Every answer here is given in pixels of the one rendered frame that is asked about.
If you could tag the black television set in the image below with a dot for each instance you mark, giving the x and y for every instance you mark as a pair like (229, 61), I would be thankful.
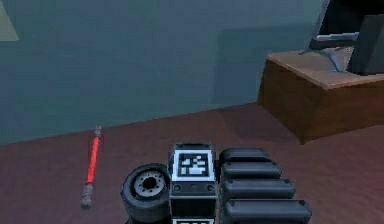
(336, 23)

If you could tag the red baseball bat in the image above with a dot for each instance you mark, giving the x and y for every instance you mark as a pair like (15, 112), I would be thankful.
(93, 163)

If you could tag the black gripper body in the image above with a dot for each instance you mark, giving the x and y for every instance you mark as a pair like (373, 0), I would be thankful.
(146, 193)

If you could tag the dark grey box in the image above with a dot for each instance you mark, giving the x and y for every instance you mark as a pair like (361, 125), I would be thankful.
(370, 46)

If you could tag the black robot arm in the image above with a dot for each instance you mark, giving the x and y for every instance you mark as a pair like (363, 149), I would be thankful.
(253, 190)

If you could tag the brown wooden cabinet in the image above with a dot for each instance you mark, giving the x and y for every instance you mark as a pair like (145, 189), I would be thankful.
(320, 100)

